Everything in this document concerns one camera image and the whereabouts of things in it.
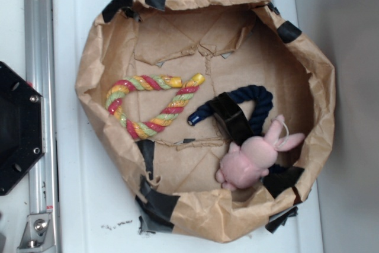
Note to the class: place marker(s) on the brown paper bag bin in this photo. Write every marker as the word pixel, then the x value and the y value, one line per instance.
pixel 148 64

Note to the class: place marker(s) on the pink plush bunny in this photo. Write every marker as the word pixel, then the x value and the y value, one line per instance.
pixel 243 166

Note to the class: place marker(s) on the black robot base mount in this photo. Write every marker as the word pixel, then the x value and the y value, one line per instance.
pixel 21 128

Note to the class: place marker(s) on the aluminum extrusion rail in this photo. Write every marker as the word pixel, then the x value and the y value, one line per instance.
pixel 43 185

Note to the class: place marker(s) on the metal corner bracket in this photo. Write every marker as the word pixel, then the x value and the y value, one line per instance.
pixel 38 235

